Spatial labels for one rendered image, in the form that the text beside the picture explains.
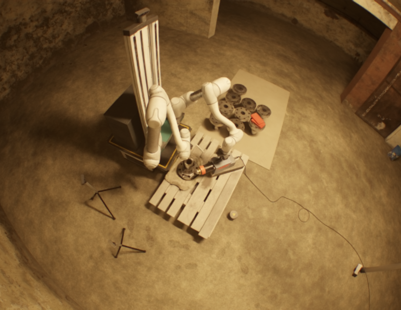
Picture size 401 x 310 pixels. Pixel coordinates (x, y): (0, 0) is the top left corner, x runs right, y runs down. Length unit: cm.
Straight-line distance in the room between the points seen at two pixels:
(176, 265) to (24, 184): 270
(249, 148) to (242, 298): 208
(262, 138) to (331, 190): 149
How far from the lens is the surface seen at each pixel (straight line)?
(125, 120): 192
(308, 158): 331
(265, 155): 286
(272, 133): 317
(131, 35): 132
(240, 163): 238
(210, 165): 211
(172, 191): 221
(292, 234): 269
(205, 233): 211
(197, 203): 218
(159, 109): 120
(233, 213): 231
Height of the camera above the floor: 225
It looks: 60 degrees down
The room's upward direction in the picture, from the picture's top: 11 degrees clockwise
